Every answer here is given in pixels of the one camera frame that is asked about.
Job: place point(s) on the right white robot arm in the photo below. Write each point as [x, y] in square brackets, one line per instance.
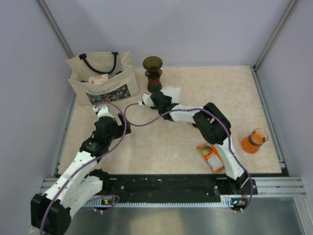
[212, 124]

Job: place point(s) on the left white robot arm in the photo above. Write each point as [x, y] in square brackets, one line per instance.
[53, 211]

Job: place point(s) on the orange snack packet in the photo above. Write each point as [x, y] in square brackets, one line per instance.
[212, 157]

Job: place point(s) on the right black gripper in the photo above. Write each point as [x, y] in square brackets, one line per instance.
[168, 99]

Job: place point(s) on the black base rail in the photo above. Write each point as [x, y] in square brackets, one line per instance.
[172, 188]

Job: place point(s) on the box inside tote bag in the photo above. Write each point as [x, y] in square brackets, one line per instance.
[98, 79]

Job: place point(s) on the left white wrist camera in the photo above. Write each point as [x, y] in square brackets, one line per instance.
[102, 111]

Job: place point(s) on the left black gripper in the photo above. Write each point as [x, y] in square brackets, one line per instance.
[120, 128]

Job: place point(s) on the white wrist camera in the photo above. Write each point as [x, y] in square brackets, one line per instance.
[146, 100]
[102, 111]

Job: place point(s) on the beige canvas tote bag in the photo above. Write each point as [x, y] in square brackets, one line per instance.
[121, 84]

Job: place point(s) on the white paper coffee filters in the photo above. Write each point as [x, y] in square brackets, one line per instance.
[172, 92]

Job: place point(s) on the olive green coffee dripper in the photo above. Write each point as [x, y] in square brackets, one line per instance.
[152, 65]

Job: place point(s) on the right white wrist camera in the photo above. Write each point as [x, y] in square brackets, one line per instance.
[146, 100]

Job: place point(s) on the red glass coffee server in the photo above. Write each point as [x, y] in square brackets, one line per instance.
[154, 85]

